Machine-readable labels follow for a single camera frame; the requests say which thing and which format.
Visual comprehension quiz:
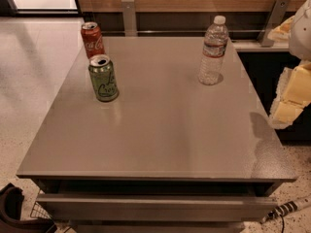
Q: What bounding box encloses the right metal bracket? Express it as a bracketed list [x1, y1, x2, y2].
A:
[258, 0, 291, 48]

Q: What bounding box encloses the metal bracket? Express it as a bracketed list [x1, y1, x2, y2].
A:
[121, 0, 138, 37]
[258, 0, 291, 48]

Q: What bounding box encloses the grey drawer front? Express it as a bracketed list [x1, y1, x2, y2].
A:
[37, 194, 276, 222]

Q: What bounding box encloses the left metal bracket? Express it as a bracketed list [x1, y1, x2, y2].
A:
[121, 0, 138, 37]

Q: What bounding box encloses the wire mesh basket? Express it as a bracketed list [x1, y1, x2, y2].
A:
[30, 200, 52, 219]

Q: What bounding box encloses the clear plastic water bottle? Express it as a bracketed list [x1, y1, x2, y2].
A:
[198, 16, 229, 85]

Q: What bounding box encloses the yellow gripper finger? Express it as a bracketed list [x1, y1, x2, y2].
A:
[268, 17, 294, 42]
[269, 61, 311, 129]

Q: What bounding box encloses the red Coca-Cola can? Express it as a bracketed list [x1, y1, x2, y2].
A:
[81, 21, 105, 58]

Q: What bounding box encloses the green LaCroix can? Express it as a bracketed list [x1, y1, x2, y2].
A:
[88, 54, 119, 102]

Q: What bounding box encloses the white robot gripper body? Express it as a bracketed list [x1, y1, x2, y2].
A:
[289, 0, 311, 61]

